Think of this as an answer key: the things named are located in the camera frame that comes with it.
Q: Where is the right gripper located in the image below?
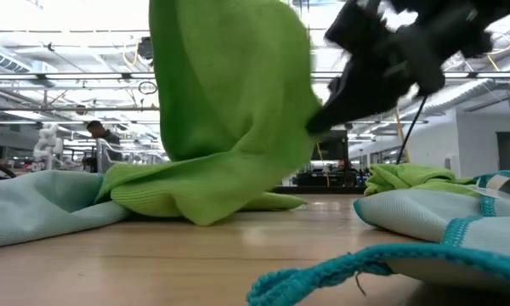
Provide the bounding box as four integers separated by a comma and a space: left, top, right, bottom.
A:
305, 23, 447, 136

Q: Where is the blue microfiber towel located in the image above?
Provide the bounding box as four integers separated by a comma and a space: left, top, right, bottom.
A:
246, 169, 510, 306
0, 169, 132, 251

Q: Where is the green microfiber towel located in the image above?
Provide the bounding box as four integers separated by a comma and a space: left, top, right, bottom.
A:
95, 0, 324, 227
363, 163, 488, 198

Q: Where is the person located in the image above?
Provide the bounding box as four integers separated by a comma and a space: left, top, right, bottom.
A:
86, 120, 123, 162

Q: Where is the long ceiling light bar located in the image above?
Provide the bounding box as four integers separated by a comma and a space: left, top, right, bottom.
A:
0, 71, 510, 81

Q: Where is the white robot figure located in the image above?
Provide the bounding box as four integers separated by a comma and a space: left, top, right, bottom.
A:
32, 122, 65, 172

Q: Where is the black wall monitor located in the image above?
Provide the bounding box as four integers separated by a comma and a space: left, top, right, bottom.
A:
312, 129, 350, 162

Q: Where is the yellow hanging cable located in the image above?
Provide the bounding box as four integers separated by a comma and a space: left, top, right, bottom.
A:
393, 105, 411, 165

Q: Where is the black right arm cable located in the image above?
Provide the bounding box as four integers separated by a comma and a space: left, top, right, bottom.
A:
395, 93, 429, 166

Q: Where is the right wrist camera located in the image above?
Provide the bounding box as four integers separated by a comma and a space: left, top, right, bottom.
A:
324, 0, 386, 60

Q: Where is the black hanging cable loop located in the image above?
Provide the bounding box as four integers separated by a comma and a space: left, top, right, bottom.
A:
138, 80, 159, 96

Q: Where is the black ceiling cable reel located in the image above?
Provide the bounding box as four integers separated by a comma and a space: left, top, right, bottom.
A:
137, 36, 155, 61

